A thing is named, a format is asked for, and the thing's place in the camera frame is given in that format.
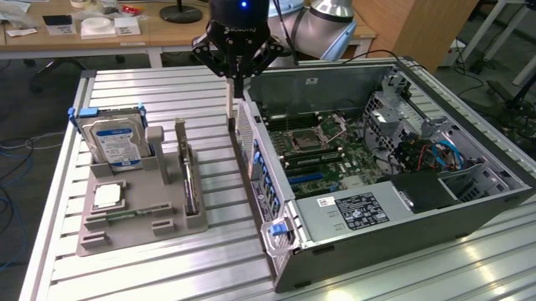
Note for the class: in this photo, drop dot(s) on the graphics card with metal bracket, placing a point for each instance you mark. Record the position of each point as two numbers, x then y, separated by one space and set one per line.
189 182

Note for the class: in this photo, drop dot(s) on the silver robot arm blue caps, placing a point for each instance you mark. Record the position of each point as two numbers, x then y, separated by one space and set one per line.
327 28

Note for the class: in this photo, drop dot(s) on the black chair base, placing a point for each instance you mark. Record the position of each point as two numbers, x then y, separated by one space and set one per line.
54 67

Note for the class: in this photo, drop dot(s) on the open black PC case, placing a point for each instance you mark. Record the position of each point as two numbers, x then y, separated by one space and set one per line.
378 251

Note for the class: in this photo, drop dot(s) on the small silver heatsink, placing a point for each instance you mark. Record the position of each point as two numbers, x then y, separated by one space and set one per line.
352 182

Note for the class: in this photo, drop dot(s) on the green motherboard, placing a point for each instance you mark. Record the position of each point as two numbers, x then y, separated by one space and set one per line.
335 163

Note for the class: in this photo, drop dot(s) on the wooden desk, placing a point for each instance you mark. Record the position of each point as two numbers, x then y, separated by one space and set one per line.
42 44

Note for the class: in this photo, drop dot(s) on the white tape roll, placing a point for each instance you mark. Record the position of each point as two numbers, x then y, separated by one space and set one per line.
80 3

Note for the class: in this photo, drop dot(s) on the silver CPU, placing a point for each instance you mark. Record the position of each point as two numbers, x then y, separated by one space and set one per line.
109 196

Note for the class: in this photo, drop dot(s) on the green RAM stick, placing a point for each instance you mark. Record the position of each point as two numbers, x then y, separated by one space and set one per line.
126 214

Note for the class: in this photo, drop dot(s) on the red small item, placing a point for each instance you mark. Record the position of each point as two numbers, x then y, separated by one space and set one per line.
130 10

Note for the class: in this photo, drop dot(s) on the white paper card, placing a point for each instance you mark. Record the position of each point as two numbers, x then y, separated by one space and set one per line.
21 32

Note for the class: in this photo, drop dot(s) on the black floor stand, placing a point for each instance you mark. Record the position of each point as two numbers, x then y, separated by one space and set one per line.
518 100

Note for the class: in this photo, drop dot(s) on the metal socket cover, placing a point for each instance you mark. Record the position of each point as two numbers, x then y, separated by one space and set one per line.
335 123

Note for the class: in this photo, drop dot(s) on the black round lamp base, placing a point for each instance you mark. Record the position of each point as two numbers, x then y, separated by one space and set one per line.
181 14

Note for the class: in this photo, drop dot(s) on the grey parts rack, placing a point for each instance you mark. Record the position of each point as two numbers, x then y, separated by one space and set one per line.
142 188

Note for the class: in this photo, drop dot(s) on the wooden cabinet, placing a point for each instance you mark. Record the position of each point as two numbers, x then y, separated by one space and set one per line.
419 31

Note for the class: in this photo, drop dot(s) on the blue case latch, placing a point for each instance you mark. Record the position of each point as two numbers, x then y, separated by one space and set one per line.
280 229

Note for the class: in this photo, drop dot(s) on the hard disk in blue caddy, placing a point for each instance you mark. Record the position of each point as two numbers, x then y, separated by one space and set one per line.
117 144

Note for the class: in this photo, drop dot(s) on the clear plastic bag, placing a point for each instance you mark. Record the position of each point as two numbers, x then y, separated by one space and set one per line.
17 15

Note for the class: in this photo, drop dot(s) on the black and white labelled box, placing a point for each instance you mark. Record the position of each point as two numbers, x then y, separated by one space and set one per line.
60 25

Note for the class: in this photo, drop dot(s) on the grey power supply unit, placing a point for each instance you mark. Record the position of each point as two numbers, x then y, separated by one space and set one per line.
356 213

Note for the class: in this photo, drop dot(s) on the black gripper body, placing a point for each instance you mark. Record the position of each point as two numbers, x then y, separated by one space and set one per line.
239 22

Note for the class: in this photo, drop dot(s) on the installed RAM stick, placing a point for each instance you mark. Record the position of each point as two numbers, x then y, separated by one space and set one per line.
312 153
315 160

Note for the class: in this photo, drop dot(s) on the beige card retention bracket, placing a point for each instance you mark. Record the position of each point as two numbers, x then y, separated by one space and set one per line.
231 100

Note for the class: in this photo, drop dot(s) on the white box with tape roll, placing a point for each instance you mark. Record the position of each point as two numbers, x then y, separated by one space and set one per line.
98 28

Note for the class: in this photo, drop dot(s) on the metal disk bay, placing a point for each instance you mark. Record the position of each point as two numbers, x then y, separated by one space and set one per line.
390 119

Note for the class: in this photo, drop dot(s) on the white table frame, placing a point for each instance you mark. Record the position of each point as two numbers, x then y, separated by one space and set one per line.
494 28

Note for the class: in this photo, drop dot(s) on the CPU socket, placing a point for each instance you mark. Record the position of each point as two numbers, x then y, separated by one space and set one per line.
305 139

